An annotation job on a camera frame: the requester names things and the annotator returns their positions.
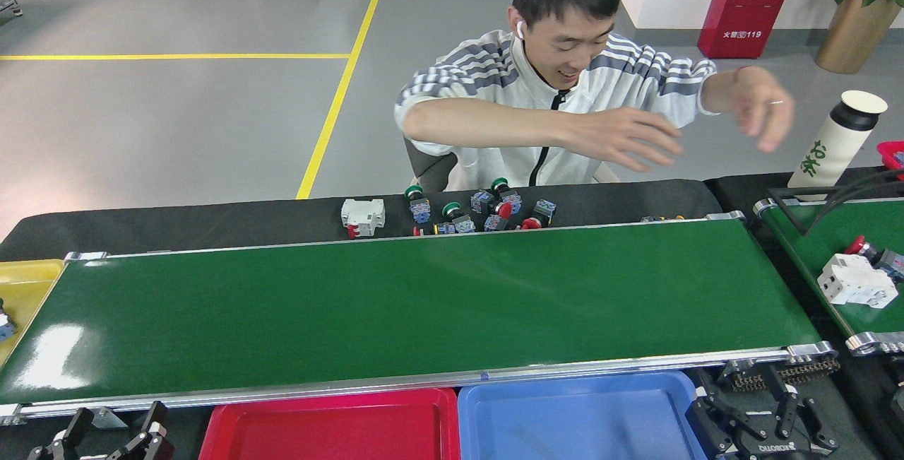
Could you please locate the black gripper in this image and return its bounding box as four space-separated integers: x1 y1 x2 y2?
686 384 841 460

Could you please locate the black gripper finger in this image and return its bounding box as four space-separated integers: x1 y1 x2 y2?
106 401 175 460
28 407 96 460

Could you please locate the white circuit breaker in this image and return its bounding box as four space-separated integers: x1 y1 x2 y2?
817 253 900 309
341 198 386 239

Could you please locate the yellow plastic tray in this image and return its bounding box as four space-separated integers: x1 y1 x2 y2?
0 259 66 369

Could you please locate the blue plastic tray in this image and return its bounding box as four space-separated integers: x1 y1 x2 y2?
458 370 709 460

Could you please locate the red plastic tray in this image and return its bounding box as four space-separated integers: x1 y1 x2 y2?
198 387 461 460

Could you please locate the short green conveyor belt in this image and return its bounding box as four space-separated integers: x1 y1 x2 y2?
752 195 904 356

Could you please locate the long green conveyor belt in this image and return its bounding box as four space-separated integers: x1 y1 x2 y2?
0 211 841 425

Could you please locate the person's right hand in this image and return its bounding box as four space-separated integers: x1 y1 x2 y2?
565 107 684 175

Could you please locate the person's left hand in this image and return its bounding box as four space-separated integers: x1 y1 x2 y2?
731 66 795 153

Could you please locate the black table cloth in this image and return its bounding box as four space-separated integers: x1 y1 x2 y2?
0 179 725 261

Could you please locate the white bottle with black neck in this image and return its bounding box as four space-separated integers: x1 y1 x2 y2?
787 90 888 201

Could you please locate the small red bin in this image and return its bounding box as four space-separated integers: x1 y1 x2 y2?
876 141 904 182

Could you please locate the grey office chair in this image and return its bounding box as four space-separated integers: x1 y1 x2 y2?
404 136 460 192

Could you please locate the person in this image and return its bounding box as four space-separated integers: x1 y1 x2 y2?
394 0 795 192

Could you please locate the potted plant in gold pot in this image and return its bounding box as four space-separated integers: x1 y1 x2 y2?
812 0 904 74

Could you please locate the red fire extinguisher cabinet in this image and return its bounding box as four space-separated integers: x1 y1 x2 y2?
698 0 802 59

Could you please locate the black drive chain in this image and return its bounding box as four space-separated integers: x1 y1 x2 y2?
720 358 841 391

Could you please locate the black cable bundle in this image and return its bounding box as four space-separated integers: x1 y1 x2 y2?
805 169 904 235

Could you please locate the black metal frame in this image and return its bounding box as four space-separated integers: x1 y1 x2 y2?
768 187 834 235

